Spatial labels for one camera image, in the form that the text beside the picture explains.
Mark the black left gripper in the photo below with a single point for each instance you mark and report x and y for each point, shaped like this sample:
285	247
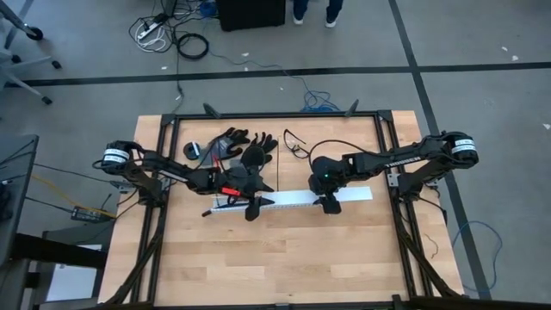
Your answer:
241	181

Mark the person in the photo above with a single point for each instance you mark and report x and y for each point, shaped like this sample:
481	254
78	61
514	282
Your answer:
331	13

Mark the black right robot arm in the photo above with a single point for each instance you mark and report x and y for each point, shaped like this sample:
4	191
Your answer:
387	161

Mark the silver mounting bracket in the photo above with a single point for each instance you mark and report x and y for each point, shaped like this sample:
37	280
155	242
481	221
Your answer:
392	180

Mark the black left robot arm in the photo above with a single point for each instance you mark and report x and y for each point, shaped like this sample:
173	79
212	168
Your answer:
163	170

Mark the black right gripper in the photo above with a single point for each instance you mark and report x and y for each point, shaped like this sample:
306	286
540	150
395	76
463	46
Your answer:
329	201

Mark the black side desk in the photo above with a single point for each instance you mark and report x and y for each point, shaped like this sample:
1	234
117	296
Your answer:
17	194

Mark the black glove with grey back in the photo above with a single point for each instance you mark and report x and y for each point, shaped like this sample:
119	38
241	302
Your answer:
228	140

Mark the white panel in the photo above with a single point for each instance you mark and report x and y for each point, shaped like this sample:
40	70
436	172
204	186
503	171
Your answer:
73	280

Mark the grey office chair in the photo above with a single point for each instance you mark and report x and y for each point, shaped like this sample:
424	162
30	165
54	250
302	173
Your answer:
5	64

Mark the white power strip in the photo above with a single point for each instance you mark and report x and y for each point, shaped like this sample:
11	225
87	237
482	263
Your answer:
148	31

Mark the black knit work glove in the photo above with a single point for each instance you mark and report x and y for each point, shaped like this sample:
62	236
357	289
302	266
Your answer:
254	157

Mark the grey castor leg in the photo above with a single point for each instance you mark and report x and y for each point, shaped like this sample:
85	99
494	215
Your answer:
34	33

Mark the clear safety glasses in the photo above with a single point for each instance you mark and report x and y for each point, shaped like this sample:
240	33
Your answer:
295	150

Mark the black power adapter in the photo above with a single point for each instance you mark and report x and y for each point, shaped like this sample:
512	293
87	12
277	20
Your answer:
160	18

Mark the white duct cover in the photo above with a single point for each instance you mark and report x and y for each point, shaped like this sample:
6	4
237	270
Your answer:
292	197

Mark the small black hub box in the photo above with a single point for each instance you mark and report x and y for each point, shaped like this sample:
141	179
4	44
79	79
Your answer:
88	214

